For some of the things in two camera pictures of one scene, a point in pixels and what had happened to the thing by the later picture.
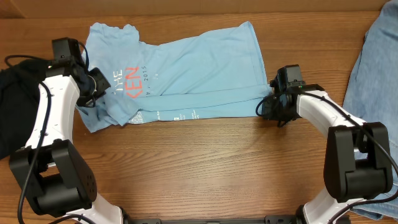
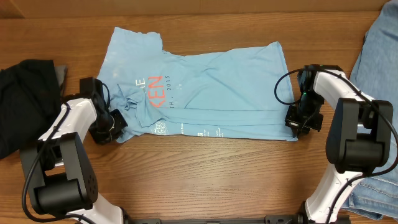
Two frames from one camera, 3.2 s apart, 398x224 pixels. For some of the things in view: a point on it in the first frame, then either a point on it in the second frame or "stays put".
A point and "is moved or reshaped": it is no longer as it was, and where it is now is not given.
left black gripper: (104, 85) to (121, 122)
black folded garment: (20, 84) stays put
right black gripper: (272, 109) to (304, 125)
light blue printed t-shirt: (212, 73) is moved or reshaped
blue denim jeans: (372, 93) stays put
